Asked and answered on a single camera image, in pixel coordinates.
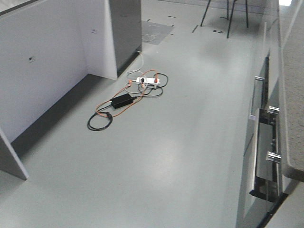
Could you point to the grey floor mat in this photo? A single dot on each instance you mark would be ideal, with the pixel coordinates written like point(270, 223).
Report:
point(154, 33)

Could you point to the grey stone kitchen counter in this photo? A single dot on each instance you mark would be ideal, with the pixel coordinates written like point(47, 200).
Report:
point(278, 57)

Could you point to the white partition wall panel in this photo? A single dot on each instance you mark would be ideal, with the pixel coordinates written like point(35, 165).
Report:
point(46, 48)

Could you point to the black power adapter brick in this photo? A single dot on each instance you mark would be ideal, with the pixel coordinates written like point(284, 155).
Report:
point(121, 101)

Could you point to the white power strip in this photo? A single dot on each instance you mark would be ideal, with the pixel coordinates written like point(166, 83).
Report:
point(148, 80)

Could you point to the black metal chair legs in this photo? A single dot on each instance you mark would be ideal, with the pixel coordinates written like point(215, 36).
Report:
point(229, 14)

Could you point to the dark grey cabinet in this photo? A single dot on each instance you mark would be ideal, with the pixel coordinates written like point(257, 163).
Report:
point(126, 19)

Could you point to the chrome drawer handle upper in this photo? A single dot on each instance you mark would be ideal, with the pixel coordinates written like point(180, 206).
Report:
point(264, 98)

